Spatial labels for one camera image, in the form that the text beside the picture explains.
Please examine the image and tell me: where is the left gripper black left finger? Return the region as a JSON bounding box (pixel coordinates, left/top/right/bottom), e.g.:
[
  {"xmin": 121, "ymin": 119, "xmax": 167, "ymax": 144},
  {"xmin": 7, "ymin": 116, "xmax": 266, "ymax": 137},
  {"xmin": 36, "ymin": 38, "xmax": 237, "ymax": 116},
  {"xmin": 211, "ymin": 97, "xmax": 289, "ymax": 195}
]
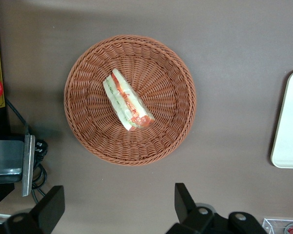
[{"xmin": 26, "ymin": 185, "xmax": 65, "ymax": 234}]

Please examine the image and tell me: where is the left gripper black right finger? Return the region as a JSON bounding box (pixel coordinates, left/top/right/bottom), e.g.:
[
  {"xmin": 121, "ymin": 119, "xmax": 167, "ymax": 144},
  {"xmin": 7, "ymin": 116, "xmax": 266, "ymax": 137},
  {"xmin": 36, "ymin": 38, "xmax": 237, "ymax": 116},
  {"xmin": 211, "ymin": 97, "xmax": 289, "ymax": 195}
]
[{"xmin": 166, "ymin": 182, "xmax": 214, "ymax": 234}]

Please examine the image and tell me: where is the triangle sandwich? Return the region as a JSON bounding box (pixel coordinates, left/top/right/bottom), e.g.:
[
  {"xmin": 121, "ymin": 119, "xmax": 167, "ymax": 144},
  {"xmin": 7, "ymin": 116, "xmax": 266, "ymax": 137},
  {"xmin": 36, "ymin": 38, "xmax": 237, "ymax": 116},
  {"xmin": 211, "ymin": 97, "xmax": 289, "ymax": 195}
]
[{"xmin": 102, "ymin": 68, "xmax": 156, "ymax": 131}]

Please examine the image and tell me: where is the round brown wicker basket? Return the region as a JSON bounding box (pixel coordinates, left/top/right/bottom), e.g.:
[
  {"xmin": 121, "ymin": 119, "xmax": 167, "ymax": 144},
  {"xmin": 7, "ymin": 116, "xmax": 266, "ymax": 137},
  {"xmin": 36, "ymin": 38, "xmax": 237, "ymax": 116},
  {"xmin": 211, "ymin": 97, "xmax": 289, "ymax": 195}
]
[{"xmin": 63, "ymin": 34, "xmax": 197, "ymax": 167}]

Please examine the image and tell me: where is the beige plastic tray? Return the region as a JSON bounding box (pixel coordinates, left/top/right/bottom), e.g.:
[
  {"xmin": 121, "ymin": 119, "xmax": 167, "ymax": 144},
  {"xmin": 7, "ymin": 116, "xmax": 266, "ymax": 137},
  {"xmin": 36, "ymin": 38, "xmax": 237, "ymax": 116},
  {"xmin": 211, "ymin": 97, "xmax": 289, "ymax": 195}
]
[{"xmin": 270, "ymin": 69, "xmax": 293, "ymax": 169}]

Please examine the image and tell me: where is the black appliance with metal plate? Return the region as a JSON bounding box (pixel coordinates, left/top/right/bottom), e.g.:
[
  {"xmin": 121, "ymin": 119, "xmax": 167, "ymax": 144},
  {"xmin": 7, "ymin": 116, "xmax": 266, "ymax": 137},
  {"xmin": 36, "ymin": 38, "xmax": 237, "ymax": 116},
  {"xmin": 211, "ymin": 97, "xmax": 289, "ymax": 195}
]
[{"xmin": 0, "ymin": 135, "xmax": 36, "ymax": 197}]

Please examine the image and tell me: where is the clear acrylic bottle rack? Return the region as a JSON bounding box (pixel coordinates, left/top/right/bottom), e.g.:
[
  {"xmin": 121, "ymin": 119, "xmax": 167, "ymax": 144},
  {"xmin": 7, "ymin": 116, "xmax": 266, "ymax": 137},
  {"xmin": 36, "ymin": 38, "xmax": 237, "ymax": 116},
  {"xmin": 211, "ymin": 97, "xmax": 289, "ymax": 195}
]
[{"xmin": 262, "ymin": 217, "xmax": 293, "ymax": 234}]

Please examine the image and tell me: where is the black power cable with plug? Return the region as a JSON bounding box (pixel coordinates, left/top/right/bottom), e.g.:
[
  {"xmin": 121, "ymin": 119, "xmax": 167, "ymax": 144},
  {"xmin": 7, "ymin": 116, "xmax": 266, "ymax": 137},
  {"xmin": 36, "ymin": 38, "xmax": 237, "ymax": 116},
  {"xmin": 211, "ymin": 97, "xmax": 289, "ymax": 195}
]
[{"xmin": 4, "ymin": 98, "xmax": 49, "ymax": 205}]

